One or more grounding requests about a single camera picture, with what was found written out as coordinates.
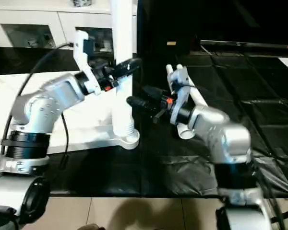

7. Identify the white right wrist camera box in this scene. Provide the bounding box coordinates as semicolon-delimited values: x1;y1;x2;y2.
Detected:
166;65;193;126

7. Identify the dark object on cabinet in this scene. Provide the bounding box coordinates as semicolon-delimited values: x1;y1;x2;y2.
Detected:
72;0;93;7

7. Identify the black metal bar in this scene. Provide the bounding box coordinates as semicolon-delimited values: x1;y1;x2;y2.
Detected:
200;40;288;51

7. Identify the white plastic table leg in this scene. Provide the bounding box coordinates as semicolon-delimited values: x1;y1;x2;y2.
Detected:
175;65;208;108
109;0;138;139
166;65;196;140

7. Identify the black work mat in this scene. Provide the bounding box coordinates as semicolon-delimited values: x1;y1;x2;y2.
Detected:
0;46;288;199

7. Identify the white plastic children's table top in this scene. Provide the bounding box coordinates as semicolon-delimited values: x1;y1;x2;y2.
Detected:
0;71;141;162

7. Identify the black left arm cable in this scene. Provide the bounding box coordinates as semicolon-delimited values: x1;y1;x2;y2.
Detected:
0;42;76;169

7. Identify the white glass-door cabinet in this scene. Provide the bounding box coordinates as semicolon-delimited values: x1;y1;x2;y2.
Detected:
0;0;138;49

